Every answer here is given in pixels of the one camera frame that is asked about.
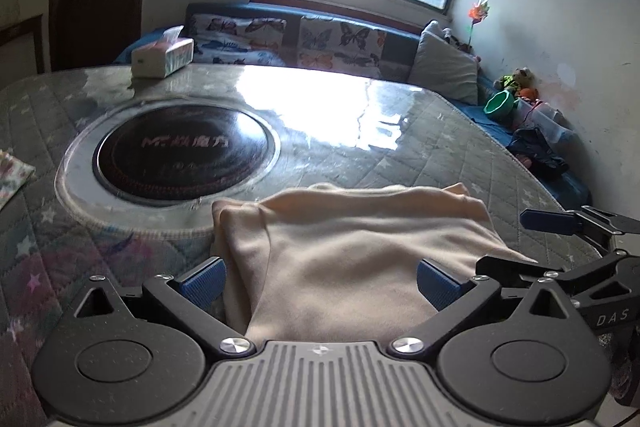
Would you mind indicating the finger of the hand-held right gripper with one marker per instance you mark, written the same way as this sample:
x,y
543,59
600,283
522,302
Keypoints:
x,y
520,271
547,221

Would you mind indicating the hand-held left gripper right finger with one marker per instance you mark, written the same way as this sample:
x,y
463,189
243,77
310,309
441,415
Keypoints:
x,y
436,281

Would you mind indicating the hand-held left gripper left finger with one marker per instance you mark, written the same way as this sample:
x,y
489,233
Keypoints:
x,y
202,283

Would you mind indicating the cream garment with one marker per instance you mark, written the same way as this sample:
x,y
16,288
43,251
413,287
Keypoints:
x,y
350,252

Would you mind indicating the dark blue clothes pile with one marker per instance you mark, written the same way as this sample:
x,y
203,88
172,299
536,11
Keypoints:
x,y
537,152

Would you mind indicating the clear plastic bag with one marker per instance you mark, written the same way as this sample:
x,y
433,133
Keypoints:
x,y
547,119

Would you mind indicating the green plastic bowl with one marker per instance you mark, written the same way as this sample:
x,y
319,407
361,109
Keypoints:
x,y
499,104

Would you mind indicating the orange toy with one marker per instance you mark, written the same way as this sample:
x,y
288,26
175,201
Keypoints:
x,y
529,94

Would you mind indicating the black round induction cooktop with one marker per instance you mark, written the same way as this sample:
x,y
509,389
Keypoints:
x,y
185,152

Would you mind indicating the plush toy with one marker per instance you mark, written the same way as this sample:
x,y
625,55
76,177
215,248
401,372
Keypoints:
x,y
515,79

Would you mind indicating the grey pillow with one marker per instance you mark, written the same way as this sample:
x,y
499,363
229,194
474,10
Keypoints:
x,y
445,64

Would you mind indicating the floral patterned cloth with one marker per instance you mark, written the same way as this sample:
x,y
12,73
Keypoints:
x,y
12,174

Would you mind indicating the colourful pinwheel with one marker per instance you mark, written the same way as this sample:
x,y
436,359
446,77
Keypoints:
x,y
479,12

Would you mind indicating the white tissue pack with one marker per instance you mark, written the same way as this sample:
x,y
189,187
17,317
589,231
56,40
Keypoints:
x,y
160,57

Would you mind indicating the blue sofa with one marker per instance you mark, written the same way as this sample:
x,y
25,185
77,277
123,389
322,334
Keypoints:
x,y
400,44

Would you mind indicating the dark wooden cabinet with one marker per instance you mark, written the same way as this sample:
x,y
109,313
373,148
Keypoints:
x,y
22,44

